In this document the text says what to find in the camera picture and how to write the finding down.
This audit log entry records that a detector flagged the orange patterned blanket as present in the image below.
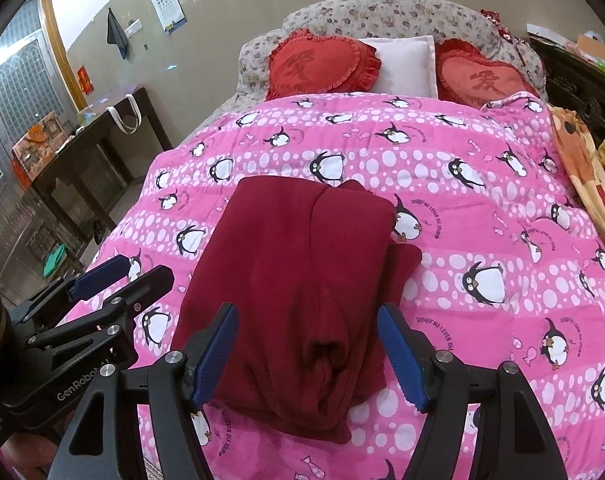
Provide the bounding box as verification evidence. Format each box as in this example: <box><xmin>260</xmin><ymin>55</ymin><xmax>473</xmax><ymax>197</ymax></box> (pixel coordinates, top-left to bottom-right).
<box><xmin>547</xmin><ymin>104</ymin><xmax>605</xmax><ymax>266</ymax></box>

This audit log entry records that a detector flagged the dark carved wooden cabinet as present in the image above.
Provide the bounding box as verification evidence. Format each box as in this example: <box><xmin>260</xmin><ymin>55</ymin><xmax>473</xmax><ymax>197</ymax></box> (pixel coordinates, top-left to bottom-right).
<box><xmin>527</xmin><ymin>35</ymin><xmax>605</xmax><ymax>171</ymax></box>

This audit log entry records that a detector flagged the white pillow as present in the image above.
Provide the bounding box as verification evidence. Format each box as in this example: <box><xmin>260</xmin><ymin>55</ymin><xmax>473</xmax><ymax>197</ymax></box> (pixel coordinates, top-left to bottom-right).
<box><xmin>359</xmin><ymin>35</ymin><xmax>439</xmax><ymax>98</ymax></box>

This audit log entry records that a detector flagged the printed cardboard box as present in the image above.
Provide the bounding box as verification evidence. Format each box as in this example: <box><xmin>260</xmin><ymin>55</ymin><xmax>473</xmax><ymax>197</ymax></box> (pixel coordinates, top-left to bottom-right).
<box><xmin>11</xmin><ymin>112</ymin><xmax>66</xmax><ymax>183</ymax></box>

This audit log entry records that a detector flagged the eye chart wall poster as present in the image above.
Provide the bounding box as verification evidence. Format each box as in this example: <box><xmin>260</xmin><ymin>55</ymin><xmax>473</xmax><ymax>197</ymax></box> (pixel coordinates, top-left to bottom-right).
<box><xmin>143</xmin><ymin>0</ymin><xmax>188</xmax><ymax>35</ymax></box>

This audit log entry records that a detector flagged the person's left hand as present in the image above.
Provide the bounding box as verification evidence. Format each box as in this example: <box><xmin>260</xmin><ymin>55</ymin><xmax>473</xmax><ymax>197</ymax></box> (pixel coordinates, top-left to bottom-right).
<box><xmin>0</xmin><ymin>432</ymin><xmax>58</xmax><ymax>480</ymax></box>

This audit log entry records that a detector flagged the metal grille door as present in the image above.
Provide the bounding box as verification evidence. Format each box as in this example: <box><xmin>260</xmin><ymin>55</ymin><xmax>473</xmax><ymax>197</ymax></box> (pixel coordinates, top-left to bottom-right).
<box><xmin>0</xmin><ymin>0</ymin><xmax>78</xmax><ymax>191</ymax></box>

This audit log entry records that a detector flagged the white tote bag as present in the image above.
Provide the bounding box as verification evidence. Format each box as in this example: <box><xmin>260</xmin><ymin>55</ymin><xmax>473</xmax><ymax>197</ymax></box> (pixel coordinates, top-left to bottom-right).
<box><xmin>106</xmin><ymin>94</ymin><xmax>143</xmax><ymax>135</ymax></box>

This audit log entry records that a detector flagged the floral upholstered headboard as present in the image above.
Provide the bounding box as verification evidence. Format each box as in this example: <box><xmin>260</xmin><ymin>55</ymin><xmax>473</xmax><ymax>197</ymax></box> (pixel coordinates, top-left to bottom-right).
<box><xmin>235</xmin><ymin>0</ymin><xmax>548</xmax><ymax>106</ymax></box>

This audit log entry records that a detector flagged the red tasselled ornament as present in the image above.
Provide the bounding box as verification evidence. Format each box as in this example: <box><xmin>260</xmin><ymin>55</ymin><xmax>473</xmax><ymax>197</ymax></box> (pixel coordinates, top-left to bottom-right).
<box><xmin>480</xmin><ymin>7</ymin><xmax>528</xmax><ymax>68</ymax></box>

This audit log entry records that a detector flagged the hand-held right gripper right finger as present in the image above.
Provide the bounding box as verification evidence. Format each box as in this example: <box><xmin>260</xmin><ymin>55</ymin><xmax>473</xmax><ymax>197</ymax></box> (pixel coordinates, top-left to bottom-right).
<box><xmin>377</xmin><ymin>304</ymin><xmax>556</xmax><ymax>480</ymax></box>

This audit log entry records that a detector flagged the pink penguin print blanket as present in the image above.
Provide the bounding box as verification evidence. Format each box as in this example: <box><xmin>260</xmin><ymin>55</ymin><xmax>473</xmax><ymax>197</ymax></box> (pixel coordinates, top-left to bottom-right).
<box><xmin>85</xmin><ymin>91</ymin><xmax>605</xmax><ymax>480</ymax></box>

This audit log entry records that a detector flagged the green cloth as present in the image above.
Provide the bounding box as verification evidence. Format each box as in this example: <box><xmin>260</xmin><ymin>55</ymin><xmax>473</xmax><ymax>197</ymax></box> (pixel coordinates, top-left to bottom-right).
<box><xmin>42</xmin><ymin>245</ymin><xmax>68</xmax><ymax>278</ymax></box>

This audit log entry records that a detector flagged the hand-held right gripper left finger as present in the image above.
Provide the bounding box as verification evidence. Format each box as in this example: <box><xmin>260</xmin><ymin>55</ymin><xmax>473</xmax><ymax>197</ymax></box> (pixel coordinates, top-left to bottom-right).
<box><xmin>52</xmin><ymin>302</ymin><xmax>240</xmax><ymax>480</ymax></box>

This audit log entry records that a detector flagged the clear plastic bag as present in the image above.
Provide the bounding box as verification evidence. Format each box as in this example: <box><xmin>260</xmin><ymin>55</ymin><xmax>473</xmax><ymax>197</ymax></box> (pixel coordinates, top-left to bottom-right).
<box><xmin>575</xmin><ymin>30</ymin><xmax>605</xmax><ymax>61</ymax></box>

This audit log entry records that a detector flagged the dark wooden side table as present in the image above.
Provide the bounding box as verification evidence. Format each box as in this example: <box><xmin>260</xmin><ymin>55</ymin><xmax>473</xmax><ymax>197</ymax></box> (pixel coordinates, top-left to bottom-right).
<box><xmin>30</xmin><ymin>86</ymin><xmax>173</xmax><ymax>256</ymax></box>

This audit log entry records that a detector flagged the maroon fleece garment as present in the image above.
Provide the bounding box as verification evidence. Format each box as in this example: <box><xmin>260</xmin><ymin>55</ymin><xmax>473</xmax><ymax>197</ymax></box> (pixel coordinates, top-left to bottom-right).
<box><xmin>171</xmin><ymin>176</ymin><xmax>423</xmax><ymax>445</ymax></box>

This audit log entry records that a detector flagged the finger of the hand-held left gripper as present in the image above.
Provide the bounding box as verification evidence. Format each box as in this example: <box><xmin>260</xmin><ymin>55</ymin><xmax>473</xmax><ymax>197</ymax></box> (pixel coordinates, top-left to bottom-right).
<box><xmin>7</xmin><ymin>254</ymin><xmax>129</xmax><ymax>331</ymax></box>
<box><xmin>25</xmin><ymin>265</ymin><xmax>176</xmax><ymax>361</ymax></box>

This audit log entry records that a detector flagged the red heart-shaped pillow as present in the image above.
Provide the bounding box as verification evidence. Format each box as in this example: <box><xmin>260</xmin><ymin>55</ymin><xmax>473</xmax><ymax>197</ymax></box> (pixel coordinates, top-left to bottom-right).
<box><xmin>265</xmin><ymin>29</ymin><xmax>383</xmax><ymax>102</ymax></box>
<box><xmin>434</xmin><ymin>37</ymin><xmax>541</xmax><ymax>107</ymax></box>

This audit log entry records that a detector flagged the white paper sheet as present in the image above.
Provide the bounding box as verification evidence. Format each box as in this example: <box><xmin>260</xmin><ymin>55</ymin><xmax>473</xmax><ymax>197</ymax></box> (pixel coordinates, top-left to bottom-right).
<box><xmin>527</xmin><ymin>22</ymin><xmax>578</xmax><ymax>43</ymax></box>

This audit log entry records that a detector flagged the dark hanging cloth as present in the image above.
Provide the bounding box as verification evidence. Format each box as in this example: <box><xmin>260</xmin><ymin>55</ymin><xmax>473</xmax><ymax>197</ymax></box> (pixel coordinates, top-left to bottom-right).
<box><xmin>106</xmin><ymin>8</ymin><xmax>129</xmax><ymax>58</ymax></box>

